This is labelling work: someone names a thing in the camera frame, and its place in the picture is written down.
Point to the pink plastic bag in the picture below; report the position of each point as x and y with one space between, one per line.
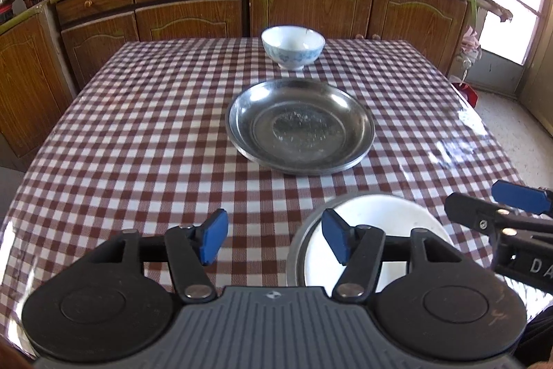
471 44

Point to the red checkered tablecloth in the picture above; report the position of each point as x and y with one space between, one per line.
151 135

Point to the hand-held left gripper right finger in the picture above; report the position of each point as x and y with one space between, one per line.
335 237

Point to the double-door wooden cabinet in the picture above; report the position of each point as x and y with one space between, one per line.
311 1

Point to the red bag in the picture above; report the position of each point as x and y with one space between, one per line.
468 94

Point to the blue patterned white bowl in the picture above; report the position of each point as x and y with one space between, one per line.
293 49

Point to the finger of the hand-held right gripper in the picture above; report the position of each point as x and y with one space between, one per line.
518 196
471 211

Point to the large steel plate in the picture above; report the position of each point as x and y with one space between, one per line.
298 248
302 127

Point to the glazed door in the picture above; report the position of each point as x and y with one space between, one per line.
518 27

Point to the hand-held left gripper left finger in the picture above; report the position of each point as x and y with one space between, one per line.
214 237

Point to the single-door wooden cabinet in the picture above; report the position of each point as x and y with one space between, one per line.
30 83

